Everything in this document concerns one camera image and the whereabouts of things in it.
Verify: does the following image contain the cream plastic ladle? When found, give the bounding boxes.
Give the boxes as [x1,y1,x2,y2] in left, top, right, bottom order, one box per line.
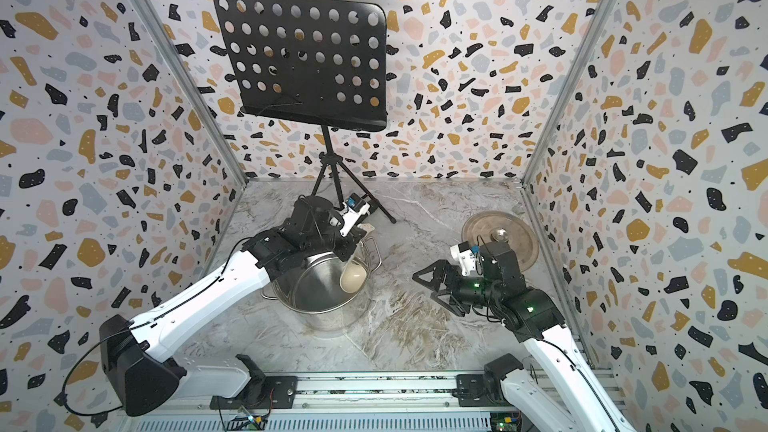
[339,244,368,294]

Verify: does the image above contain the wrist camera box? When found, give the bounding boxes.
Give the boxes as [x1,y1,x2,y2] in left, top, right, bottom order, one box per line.
[340,193,370,237]
[450,241,480,277]

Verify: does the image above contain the stainless steel pot lid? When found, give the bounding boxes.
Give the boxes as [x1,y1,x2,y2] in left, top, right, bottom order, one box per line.
[461,211,539,272]

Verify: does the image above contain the small cream white block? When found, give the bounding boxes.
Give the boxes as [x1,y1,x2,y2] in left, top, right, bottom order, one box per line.
[358,223,375,235]

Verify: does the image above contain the stainless steel soup pot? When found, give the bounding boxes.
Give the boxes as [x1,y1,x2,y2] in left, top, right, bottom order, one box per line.
[261,236,382,334]

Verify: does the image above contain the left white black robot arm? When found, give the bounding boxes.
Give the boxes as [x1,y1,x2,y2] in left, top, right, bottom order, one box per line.
[99,195,370,417]

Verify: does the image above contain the black perforated music stand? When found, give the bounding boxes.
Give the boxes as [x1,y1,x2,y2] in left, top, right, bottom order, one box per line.
[213,0,388,207]

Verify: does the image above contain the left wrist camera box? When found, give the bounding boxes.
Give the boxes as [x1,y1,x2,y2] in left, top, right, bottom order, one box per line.
[340,193,370,237]

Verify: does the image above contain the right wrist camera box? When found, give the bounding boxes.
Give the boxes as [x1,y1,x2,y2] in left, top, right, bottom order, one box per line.
[450,241,480,277]

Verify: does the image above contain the right green circuit board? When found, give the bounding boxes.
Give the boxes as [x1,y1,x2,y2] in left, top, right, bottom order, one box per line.
[489,412,523,432]

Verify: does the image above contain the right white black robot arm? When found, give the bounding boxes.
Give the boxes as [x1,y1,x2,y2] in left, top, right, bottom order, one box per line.
[412,242,633,431]

